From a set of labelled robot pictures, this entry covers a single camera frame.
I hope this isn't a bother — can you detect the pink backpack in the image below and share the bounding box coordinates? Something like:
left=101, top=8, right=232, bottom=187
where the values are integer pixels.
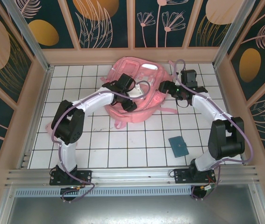
left=100, top=56, right=179, bottom=129

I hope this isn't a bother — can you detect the pink pencil case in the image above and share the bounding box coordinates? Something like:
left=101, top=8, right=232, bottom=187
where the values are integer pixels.
left=45, top=123, right=55, bottom=136

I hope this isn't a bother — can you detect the small teal notebook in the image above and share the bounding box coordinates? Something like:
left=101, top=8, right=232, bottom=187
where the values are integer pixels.
left=168, top=135, right=190, bottom=158

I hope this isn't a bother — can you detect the steel sheet panel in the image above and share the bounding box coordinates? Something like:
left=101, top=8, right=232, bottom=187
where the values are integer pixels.
left=5, top=197, right=265, bottom=224

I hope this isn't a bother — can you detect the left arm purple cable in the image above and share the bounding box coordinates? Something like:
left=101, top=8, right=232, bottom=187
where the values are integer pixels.
left=51, top=80, right=151, bottom=203

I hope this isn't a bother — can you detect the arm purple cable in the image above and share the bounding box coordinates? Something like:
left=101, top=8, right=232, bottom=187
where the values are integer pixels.
left=173, top=59, right=254, bottom=202
left=51, top=80, right=151, bottom=203

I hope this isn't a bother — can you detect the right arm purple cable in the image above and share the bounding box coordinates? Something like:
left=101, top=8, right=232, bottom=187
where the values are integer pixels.
left=173, top=59, right=254, bottom=202

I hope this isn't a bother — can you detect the aluminium frame post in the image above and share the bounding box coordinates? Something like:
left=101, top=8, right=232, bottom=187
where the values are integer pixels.
left=212, top=0, right=262, bottom=69
left=2, top=0, right=54, bottom=72

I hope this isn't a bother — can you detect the aluminium mounting rail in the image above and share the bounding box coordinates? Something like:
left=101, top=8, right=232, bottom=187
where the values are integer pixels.
left=5, top=165, right=260, bottom=188

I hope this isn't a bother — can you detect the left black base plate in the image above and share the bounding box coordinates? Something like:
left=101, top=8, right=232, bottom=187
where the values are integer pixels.
left=50, top=169, right=93, bottom=186

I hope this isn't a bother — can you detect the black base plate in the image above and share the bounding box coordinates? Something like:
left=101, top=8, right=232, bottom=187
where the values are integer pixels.
left=50, top=169, right=93, bottom=186
left=173, top=168, right=216, bottom=185

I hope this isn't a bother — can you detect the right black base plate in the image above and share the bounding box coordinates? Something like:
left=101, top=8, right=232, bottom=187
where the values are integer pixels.
left=173, top=168, right=216, bottom=185

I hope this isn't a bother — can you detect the slotted grey cable duct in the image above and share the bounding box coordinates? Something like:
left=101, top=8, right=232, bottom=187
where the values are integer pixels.
left=14, top=187, right=193, bottom=198

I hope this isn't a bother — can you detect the aluminium side rail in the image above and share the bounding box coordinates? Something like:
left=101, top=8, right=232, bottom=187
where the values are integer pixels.
left=19, top=66, right=53, bottom=169

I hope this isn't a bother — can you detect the small controller board with wires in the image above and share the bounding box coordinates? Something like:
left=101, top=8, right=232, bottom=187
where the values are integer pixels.
left=193, top=183, right=215, bottom=199
left=61, top=186, right=82, bottom=194

